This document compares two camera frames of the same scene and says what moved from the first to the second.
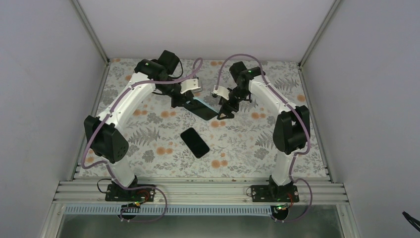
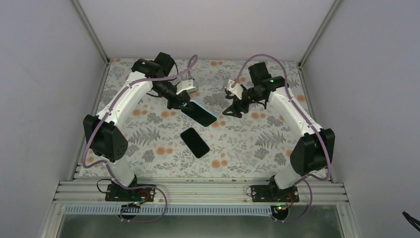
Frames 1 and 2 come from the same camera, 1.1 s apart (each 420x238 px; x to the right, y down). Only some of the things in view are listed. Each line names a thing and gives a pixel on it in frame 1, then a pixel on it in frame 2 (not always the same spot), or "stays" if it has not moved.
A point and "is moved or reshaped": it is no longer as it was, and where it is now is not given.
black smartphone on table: x=195 y=143 stays
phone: x=201 y=108 is moved or reshaped
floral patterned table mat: x=163 y=142 stays
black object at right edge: x=409 y=218 stays
